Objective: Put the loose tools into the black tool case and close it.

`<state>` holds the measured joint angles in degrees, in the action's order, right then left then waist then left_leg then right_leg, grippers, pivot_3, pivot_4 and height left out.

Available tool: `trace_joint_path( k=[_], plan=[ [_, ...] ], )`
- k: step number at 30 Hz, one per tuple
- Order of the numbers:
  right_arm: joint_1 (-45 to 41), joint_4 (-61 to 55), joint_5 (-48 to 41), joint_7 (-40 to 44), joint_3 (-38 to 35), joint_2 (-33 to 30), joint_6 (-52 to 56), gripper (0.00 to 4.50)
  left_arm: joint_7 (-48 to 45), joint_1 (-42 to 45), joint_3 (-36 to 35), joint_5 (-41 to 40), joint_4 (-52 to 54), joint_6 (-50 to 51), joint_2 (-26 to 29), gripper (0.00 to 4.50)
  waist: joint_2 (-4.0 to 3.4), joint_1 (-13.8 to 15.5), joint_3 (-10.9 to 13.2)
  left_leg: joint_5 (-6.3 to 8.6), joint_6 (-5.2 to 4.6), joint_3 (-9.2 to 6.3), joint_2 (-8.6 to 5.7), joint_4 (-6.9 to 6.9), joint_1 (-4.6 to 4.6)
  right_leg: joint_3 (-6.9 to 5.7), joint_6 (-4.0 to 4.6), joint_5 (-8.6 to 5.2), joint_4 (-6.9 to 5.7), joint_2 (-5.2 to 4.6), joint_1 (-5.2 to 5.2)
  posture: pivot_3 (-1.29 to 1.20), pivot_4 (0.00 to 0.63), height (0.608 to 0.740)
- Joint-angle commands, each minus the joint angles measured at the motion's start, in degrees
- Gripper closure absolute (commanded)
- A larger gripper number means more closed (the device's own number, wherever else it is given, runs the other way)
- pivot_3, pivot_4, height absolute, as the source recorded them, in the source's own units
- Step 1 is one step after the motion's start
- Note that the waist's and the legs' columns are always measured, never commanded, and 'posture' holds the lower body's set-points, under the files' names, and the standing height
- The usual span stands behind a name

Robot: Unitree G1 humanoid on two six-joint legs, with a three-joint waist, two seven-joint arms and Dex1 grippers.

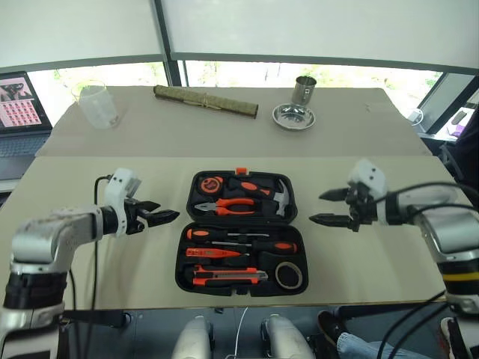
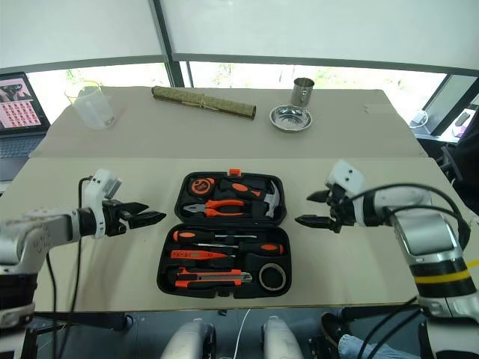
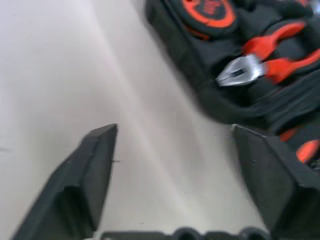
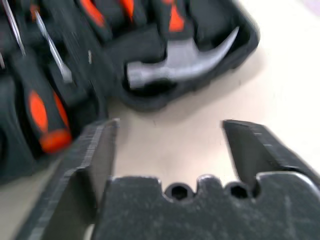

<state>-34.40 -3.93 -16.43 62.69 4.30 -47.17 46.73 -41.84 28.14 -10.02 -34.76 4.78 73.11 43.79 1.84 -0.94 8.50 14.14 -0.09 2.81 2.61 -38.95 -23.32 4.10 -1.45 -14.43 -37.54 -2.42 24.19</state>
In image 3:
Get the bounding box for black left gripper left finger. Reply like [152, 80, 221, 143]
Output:
[9, 123, 119, 240]

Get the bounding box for orange handled pliers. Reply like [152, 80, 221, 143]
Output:
[214, 21, 320, 88]

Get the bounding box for black plastic tool case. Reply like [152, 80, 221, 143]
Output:
[143, 0, 320, 173]

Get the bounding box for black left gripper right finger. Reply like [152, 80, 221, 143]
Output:
[231, 124, 320, 240]

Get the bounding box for orange black tape measure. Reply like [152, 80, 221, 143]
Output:
[181, 0, 238, 36]

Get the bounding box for long shaft orange black screwdriver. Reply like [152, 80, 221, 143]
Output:
[278, 128, 320, 166]

